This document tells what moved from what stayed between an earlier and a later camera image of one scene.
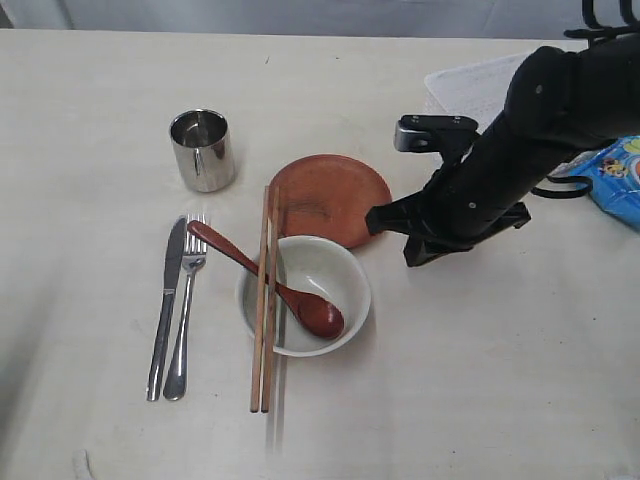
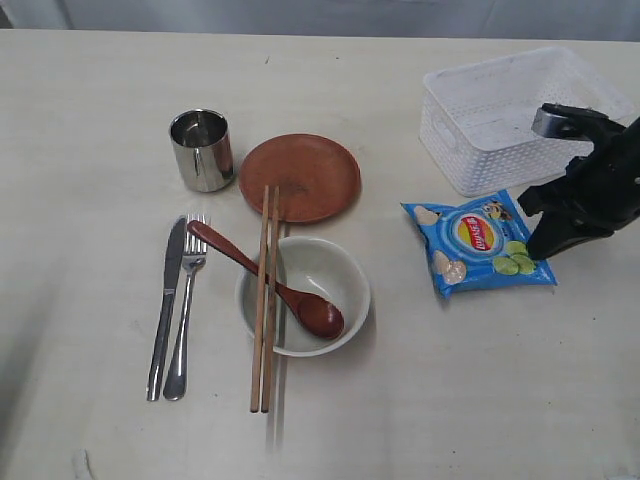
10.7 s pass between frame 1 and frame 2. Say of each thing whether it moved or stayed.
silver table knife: stayed
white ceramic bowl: stayed
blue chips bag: moved
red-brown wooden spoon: stayed
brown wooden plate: moved
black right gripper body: moved
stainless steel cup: stayed
